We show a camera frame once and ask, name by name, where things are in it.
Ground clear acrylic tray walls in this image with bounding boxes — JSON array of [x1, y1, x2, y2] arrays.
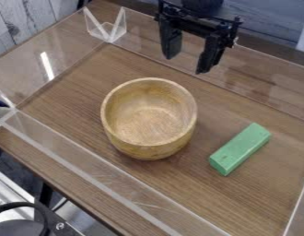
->
[[0, 2, 304, 236]]

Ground brown wooden bowl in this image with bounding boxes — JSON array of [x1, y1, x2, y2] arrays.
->
[[101, 77, 199, 160]]

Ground black metal bracket with screw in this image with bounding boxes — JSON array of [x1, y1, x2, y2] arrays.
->
[[33, 207, 85, 236]]

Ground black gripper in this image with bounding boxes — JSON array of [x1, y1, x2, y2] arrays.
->
[[155, 0, 243, 74]]

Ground black cable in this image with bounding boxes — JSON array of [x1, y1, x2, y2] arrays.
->
[[0, 201, 53, 236]]

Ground green rectangular block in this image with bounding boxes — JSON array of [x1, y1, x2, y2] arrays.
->
[[209, 123, 272, 176]]

